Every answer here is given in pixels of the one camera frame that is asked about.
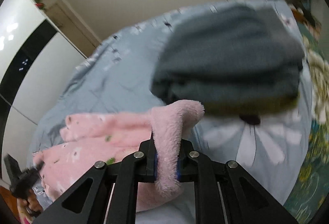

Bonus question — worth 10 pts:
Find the pink fleece pajama garment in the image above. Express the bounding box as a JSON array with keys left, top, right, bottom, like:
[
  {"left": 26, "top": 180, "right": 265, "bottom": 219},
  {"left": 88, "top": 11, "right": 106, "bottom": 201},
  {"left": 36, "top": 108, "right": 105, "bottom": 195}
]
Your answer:
[{"left": 33, "top": 100, "right": 204, "bottom": 212}]

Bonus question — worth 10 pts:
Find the person's left hand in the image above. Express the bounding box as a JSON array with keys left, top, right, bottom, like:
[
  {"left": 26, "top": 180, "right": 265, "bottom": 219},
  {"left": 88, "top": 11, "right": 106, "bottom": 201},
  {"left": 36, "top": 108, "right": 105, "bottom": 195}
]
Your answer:
[{"left": 17, "top": 189, "right": 43, "bottom": 217}]

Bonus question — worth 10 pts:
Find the green floral bedsheet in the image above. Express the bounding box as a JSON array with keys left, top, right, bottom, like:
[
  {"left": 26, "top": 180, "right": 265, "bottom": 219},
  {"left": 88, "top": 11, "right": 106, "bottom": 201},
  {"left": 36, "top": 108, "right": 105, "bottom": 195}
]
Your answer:
[{"left": 284, "top": 31, "right": 328, "bottom": 223}]

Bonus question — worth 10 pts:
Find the blue floral duvet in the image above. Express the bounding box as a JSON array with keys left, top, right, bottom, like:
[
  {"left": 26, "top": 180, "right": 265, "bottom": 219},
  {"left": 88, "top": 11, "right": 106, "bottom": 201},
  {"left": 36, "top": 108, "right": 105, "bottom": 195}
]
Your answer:
[{"left": 31, "top": 0, "right": 312, "bottom": 223}]

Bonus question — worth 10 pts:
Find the white black wardrobe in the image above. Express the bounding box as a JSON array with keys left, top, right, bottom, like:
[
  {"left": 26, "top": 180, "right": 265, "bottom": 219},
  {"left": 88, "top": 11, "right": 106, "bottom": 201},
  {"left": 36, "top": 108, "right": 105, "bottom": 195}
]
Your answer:
[{"left": 1, "top": 0, "right": 86, "bottom": 168}]

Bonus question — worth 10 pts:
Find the dark grey folded garment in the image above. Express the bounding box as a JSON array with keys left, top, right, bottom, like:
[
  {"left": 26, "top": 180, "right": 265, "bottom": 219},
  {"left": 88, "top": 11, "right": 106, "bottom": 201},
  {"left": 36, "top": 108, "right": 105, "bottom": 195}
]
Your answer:
[{"left": 151, "top": 4, "right": 305, "bottom": 115}]

